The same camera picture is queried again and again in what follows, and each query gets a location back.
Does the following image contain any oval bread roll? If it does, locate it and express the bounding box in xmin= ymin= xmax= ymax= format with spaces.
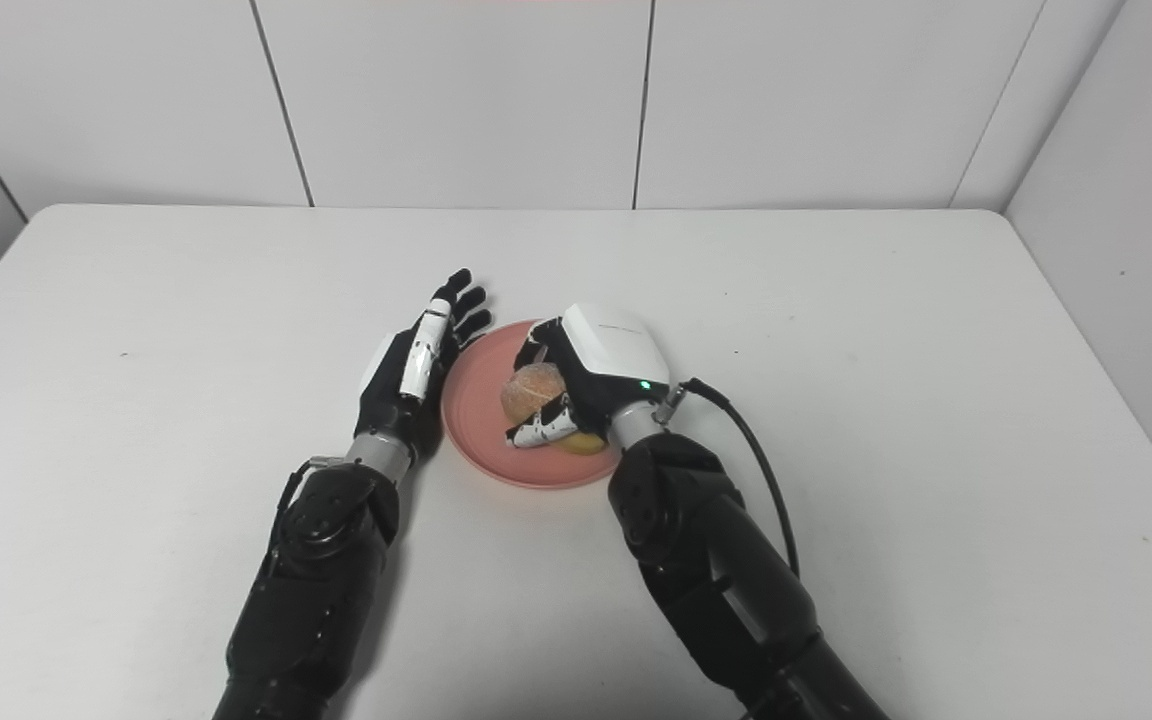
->
xmin=500 ymin=362 xmax=609 ymax=457

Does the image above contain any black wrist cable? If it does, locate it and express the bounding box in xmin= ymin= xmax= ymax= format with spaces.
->
xmin=274 ymin=456 xmax=347 ymax=526
xmin=656 ymin=377 xmax=803 ymax=581

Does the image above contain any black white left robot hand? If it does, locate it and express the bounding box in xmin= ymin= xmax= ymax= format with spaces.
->
xmin=353 ymin=268 xmax=494 ymax=461

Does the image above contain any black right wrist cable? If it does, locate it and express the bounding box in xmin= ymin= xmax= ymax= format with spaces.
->
xmin=656 ymin=377 xmax=803 ymax=581

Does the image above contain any pink round plate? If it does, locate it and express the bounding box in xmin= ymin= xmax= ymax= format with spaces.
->
xmin=440 ymin=320 xmax=639 ymax=491

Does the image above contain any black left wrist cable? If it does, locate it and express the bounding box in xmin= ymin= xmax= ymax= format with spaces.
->
xmin=274 ymin=456 xmax=347 ymax=526

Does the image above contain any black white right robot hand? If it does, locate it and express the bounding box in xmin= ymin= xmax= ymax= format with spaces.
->
xmin=506 ymin=303 xmax=672 ymax=451

